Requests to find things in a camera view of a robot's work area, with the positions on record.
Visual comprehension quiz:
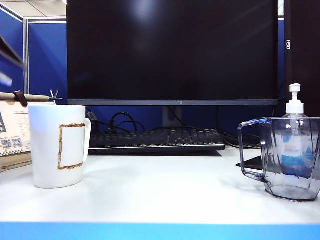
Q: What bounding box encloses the black HSD monitor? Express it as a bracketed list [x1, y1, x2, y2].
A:
[284, 0, 320, 118]

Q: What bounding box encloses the black desk mat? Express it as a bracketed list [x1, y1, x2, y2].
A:
[235, 155, 263, 169]

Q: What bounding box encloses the beige desk calendar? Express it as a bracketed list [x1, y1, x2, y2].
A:
[0, 99, 34, 173]

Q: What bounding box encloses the brown leather pen loop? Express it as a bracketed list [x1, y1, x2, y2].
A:
[13, 90, 29, 108]

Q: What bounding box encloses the beige wooden pen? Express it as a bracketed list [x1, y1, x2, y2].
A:
[0, 92, 51, 102]

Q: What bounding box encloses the large black AOC monitor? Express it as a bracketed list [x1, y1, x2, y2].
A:
[66, 0, 280, 106]

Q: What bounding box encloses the clear hand sanitizer pump bottle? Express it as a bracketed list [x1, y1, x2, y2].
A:
[276, 83, 320, 180]

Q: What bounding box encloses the black keyboard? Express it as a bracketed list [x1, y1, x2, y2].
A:
[88, 127, 226, 153]

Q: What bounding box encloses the small metal clip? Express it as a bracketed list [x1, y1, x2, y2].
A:
[49, 90, 64, 103]

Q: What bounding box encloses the white ceramic mug gold frame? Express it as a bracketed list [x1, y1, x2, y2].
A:
[27, 104, 92, 190]

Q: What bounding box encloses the transparent faceted plastic cup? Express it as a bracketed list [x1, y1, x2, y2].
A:
[236, 116, 320, 202]

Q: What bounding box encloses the thin black cable bundle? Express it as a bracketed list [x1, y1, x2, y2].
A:
[217, 128, 262, 148]

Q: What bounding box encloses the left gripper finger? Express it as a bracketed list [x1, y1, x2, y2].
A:
[0, 71, 14, 87]
[0, 34, 26, 71]

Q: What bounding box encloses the looped black cable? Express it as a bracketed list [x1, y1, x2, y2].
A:
[108, 112, 146, 133]

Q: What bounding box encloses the black cable with ferrite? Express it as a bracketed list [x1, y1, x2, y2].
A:
[86, 107, 111, 128]

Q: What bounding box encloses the silver monitor stand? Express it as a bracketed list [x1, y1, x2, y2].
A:
[162, 105, 185, 129]

